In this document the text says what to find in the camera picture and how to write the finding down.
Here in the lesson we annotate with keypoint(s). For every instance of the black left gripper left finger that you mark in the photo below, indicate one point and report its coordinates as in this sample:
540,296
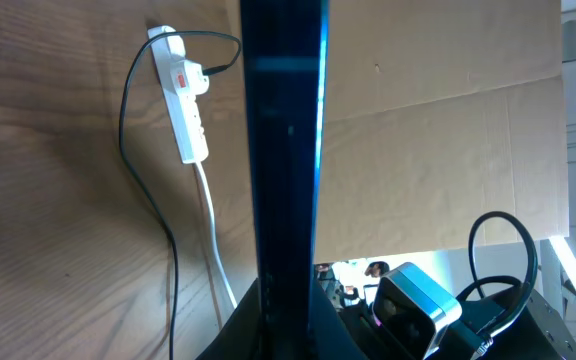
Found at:
241,336

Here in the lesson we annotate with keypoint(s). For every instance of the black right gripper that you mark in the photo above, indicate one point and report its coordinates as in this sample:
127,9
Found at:
538,332

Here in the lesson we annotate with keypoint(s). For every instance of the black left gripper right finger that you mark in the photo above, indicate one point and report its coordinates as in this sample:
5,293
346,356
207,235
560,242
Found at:
330,337

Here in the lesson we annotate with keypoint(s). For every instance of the blue Galaxy smartphone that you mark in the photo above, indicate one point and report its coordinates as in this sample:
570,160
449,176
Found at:
285,46

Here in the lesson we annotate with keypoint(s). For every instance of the white USB charger plug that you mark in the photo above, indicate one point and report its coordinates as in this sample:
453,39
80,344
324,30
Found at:
188,78

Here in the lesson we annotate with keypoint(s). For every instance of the brown cardboard panel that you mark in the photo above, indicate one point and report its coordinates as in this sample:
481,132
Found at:
436,113

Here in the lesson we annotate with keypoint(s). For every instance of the white power strip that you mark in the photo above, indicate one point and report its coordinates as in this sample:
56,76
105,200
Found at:
183,110

